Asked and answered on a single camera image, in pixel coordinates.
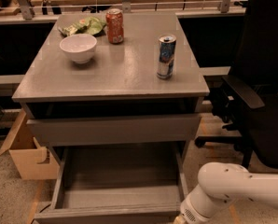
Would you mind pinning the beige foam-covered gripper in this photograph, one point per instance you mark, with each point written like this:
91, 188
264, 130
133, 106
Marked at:
188, 213

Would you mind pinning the grey drawer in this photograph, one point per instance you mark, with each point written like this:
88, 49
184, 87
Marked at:
117, 184
114, 130

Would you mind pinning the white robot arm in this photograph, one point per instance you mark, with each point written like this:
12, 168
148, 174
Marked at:
222, 184

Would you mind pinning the grey top drawer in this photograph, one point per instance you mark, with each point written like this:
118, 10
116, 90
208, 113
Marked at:
114, 130

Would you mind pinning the grey drawer cabinet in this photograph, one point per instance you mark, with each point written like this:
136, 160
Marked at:
120, 81

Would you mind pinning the black office chair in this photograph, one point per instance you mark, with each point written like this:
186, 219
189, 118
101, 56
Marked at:
247, 99

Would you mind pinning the cardboard box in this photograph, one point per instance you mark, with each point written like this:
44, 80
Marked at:
32, 161

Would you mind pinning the silver blue energy drink can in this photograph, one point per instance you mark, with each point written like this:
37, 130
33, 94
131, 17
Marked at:
167, 44

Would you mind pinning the white ceramic bowl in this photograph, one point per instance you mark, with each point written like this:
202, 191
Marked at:
79, 48

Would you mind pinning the green snack bag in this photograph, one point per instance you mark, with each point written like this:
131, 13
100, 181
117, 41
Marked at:
89, 25

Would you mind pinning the orange soda can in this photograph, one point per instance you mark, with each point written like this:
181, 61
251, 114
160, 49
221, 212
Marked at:
114, 22

